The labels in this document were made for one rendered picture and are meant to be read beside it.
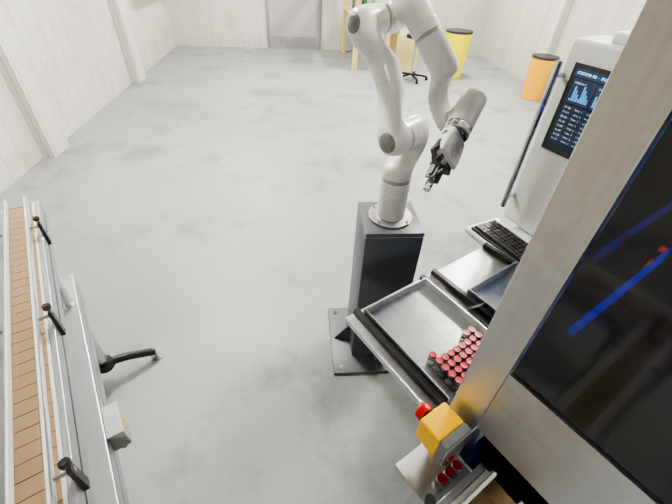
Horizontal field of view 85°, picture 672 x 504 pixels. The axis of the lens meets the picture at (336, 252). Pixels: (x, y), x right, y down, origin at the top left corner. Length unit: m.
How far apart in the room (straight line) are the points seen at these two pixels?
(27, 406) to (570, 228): 1.12
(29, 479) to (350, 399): 1.35
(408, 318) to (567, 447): 0.59
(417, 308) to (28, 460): 1.01
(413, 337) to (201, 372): 1.33
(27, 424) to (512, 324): 1.01
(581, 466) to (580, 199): 0.42
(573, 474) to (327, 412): 1.36
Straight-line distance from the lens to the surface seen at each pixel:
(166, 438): 2.03
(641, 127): 0.49
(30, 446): 1.07
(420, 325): 1.16
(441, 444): 0.82
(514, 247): 1.69
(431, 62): 1.30
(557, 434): 0.73
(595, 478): 0.75
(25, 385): 1.17
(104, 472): 1.42
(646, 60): 0.48
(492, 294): 1.34
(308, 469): 1.86
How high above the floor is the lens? 1.75
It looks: 40 degrees down
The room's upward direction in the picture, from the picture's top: 3 degrees clockwise
